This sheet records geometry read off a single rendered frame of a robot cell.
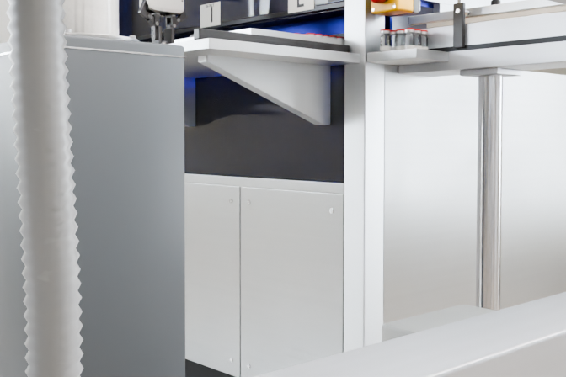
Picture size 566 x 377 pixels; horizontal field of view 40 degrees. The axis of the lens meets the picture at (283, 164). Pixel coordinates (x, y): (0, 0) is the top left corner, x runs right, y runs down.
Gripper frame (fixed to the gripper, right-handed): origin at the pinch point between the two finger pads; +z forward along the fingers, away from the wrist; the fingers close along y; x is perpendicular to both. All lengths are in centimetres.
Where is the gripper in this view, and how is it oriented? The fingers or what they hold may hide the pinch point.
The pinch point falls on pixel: (162, 35)
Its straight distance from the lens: 189.7
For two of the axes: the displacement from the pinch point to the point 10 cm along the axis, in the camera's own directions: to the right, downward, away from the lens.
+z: 0.0, 10.0, 0.4
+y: -7.4, 0.3, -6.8
